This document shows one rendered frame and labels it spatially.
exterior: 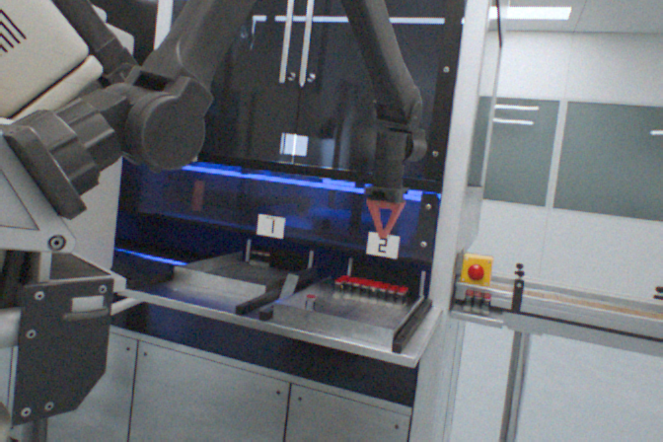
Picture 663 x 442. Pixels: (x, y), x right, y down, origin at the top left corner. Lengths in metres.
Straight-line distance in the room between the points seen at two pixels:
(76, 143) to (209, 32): 0.19
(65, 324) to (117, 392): 1.26
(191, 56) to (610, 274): 5.73
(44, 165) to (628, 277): 5.90
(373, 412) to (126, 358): 0.84
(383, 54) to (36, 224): 0.57
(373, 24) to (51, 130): 0.50
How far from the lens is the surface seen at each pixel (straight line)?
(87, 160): 0.51
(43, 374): 0.70
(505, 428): 1.62
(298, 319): 1.08
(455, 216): 1.34
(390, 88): 0.90
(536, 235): 5.96
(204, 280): 1.31
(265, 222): 1.49
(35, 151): 0.48
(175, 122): 0.54
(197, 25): 0.58
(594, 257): 6.03
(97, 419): 2.03
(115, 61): 1.01
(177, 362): 1.75
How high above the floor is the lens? 1.21
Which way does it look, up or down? 3 degrees down
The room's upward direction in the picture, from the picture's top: 7 degrees clockwise
